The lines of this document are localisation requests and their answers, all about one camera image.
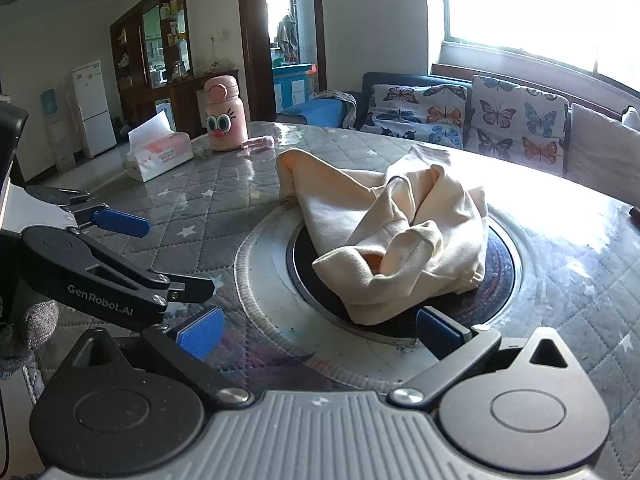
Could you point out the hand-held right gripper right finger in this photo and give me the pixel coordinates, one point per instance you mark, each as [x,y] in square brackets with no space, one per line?
[440,332]

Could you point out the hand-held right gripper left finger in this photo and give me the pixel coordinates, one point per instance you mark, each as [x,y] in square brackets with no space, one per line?
[200,334]

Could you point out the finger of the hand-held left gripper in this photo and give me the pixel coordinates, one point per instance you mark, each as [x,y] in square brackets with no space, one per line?
[190,289]
[122,223]

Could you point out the cream cotton garment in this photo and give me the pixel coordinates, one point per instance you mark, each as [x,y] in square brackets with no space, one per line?
[400,210]

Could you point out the person's left forearm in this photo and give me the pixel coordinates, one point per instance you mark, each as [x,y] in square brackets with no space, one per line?
[37,322]

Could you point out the hanging grey clothes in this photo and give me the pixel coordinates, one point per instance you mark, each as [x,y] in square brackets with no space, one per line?
[287,35]

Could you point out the white pink tissue box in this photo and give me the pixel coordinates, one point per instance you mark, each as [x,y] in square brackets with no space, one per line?
[160,157]

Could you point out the round black table hotplate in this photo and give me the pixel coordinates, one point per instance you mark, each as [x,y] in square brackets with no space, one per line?
[500,270]

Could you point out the white water dispenser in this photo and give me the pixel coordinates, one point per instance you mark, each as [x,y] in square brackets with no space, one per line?
[59,130]

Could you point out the white floor appliance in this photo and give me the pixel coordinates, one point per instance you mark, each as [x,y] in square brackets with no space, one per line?
[164,115]

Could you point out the white refrigerator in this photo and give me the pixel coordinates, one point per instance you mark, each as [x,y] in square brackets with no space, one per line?
[95,110]

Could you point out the dark wooden display cabinet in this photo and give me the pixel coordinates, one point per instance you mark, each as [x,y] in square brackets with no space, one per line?
[135,90]

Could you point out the pink cartoon face bottle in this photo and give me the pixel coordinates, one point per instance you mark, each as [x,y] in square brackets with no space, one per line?
[225,110]

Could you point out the butterfly print cushion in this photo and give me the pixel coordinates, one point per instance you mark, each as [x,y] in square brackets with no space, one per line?
[415,110]
[515,125]

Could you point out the blue sofa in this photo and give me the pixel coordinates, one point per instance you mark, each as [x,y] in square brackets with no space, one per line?
[320,110]

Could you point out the grey patterned throw blanket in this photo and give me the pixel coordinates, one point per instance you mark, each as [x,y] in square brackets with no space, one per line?
[332,97]

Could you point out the plain grey cushion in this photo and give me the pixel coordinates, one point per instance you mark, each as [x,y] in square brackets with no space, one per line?
[600,150]

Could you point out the bright window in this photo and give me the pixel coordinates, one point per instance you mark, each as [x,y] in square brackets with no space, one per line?
[525,5]

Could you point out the dark wooden door frame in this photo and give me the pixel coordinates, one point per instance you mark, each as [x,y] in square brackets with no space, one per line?
[252,35]

